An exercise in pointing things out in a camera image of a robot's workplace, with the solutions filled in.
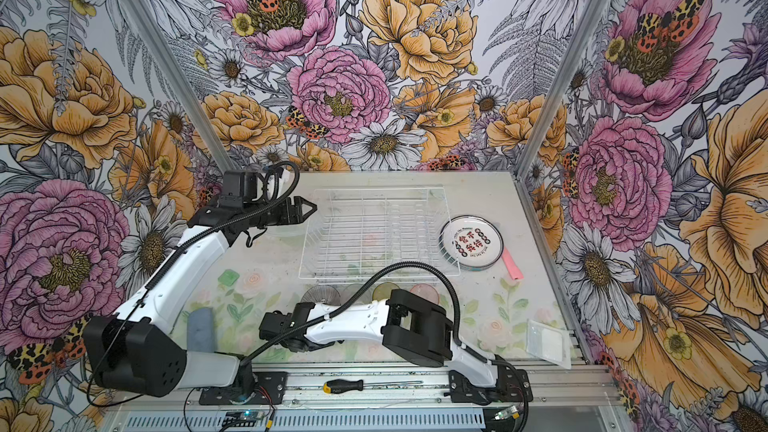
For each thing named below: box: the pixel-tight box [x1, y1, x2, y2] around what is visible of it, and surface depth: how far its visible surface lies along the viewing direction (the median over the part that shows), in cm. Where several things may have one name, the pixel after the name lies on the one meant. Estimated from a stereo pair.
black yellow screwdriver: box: [323, 379, 424, 394], surface depth 75 cm
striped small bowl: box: [300, 284, 341, 306], surface depth 88 cm
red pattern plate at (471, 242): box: [439, 215, 505, 271], surface depth 101 cm
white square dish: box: [526, 319, 572, 369], surface depth 83 cm
